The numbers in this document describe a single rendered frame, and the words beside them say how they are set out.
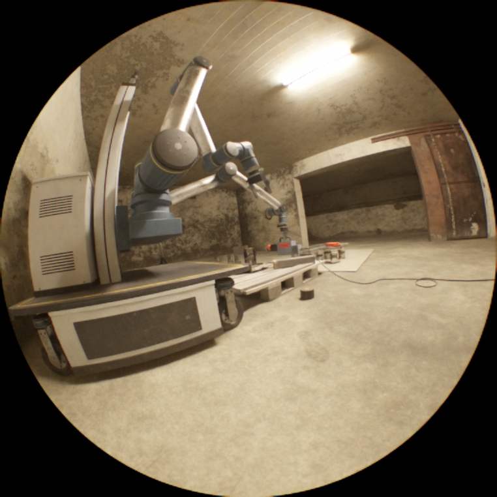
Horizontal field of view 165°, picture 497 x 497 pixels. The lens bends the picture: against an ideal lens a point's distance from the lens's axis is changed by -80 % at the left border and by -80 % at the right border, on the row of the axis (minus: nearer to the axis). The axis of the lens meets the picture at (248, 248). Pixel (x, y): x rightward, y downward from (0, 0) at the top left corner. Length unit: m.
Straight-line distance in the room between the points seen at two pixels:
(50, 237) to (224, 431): 0.98
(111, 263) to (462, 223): 5.77
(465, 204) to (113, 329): 5.75
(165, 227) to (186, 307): 0.38
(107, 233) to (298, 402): 1.06
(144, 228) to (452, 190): 5.48
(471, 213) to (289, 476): 5.37
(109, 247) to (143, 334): 0.48
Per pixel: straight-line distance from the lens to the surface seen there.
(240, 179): 1.74
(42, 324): 0.89
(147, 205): 0.89
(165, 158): 0.66
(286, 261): 1.81
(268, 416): 0.55
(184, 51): 2.76
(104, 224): 1.00
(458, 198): 5.27
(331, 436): 0.52
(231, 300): 0.91
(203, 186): 1.78
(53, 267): 0.95
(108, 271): 0.99
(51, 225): 0.97
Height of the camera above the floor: 0.47
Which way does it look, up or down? 2 degrees down
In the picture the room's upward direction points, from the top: 7 degrees counter-clockwise
